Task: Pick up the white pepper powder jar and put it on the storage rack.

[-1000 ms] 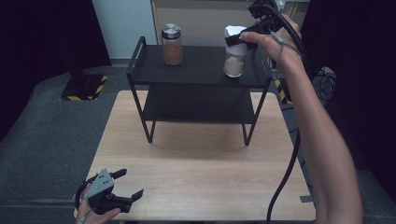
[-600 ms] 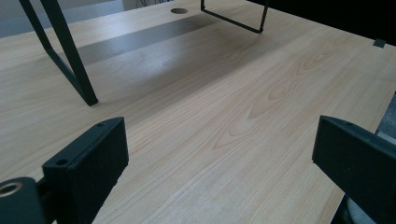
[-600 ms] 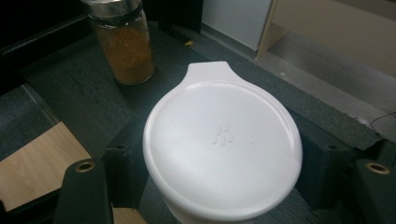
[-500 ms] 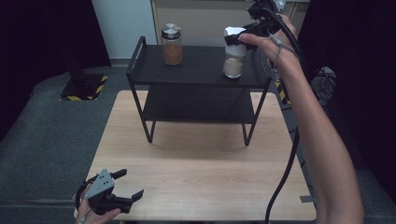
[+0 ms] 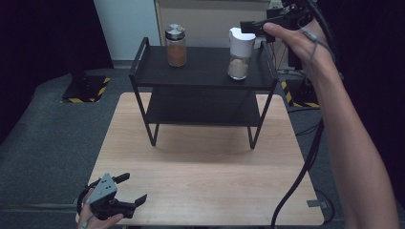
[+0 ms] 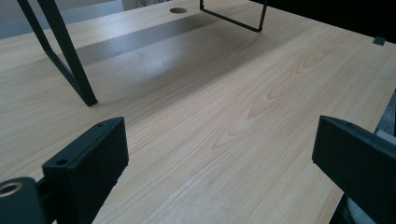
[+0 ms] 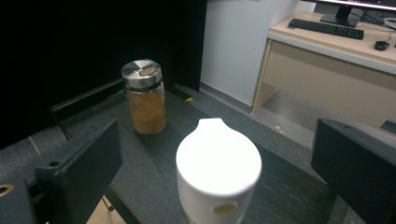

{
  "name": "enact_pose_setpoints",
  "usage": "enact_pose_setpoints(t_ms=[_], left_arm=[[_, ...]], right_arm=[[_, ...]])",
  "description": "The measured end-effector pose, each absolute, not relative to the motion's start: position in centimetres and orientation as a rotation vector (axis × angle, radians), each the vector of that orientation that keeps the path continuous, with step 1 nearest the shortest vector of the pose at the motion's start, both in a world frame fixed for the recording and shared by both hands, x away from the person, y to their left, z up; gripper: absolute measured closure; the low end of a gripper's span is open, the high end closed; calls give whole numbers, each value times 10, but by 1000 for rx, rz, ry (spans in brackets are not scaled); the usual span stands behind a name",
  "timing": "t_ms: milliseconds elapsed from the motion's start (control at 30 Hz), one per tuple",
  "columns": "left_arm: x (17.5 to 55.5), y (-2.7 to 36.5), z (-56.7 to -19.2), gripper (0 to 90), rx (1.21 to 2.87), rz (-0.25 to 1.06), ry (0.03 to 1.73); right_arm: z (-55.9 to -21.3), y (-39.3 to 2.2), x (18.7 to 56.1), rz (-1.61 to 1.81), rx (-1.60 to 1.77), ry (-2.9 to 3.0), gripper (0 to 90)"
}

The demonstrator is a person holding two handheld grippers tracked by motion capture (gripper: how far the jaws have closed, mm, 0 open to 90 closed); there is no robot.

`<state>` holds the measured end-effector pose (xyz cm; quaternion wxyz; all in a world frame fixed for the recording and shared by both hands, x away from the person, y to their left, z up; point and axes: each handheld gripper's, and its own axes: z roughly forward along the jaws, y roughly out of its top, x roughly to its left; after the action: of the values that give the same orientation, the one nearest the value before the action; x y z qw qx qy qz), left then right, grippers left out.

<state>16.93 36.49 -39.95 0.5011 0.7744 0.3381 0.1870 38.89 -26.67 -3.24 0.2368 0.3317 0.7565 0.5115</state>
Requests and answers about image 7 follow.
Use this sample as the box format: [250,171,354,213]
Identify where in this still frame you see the black two-tier shelf rack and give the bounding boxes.
[50,77,347,224]

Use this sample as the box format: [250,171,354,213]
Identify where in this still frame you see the white plastic cup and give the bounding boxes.
[175,117,262,224]

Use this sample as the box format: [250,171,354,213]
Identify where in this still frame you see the black computer monitor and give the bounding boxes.
[306,0,396,28]

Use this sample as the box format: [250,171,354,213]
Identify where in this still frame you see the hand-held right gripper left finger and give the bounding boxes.
[34,119,123,224]

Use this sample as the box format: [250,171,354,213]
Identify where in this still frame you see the glass spice jar metal lid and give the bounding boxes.
[120,59,167,135]

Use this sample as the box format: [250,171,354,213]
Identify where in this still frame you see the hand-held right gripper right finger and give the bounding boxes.
[311,118,396,224]

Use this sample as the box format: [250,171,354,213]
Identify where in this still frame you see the grey rectangular cover plate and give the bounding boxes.
[380,119,396,133]

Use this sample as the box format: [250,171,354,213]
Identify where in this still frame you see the black curtain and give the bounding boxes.
[0,0,208,150]

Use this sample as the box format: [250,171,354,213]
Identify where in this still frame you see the beige office desk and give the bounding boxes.
[251,11,396,133]

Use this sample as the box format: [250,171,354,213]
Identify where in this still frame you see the black keyboard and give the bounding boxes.
[288,18,365,41]

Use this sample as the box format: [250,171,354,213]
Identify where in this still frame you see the black computer mouse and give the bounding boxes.
[373,40,391,52]

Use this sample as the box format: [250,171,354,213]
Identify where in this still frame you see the black stand with striped base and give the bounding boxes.
[168,86,194,104]

